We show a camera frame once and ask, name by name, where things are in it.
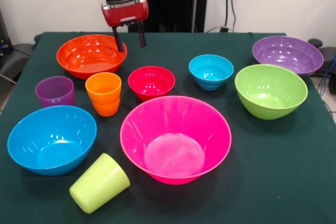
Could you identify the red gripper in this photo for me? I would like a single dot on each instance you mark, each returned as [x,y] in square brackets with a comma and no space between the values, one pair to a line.
[124,12]

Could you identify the orange cup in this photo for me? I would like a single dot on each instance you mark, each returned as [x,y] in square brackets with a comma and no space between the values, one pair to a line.
[103,98]

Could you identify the large pink bowl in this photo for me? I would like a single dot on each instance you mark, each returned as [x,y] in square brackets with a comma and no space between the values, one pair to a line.
[176,140]

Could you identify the green cup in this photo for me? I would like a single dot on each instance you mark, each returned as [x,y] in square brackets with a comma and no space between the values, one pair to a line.
[98,184]

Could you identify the large orange-red bowl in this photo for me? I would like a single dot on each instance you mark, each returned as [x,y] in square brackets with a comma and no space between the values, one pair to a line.
[89,56]

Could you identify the small red-pink bowl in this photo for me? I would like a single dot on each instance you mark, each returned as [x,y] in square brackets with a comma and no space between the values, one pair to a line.
[151,82]

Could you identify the small blue bowl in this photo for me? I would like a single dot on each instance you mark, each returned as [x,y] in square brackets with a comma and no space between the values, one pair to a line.
[211,73]

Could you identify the purple cup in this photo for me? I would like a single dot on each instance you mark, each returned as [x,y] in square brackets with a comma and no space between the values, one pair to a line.
[55,93]

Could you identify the large blue bowl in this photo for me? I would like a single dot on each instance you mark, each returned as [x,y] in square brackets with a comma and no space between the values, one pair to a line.
[52,140]

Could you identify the large green bowl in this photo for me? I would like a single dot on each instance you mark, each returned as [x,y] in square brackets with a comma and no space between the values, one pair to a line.
[270,93]

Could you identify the large purple bowl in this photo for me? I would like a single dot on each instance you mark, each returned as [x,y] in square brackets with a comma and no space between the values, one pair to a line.
[287,53]

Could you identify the dark green tablecloth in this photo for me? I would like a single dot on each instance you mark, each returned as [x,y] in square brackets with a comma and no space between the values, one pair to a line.
[262,155]

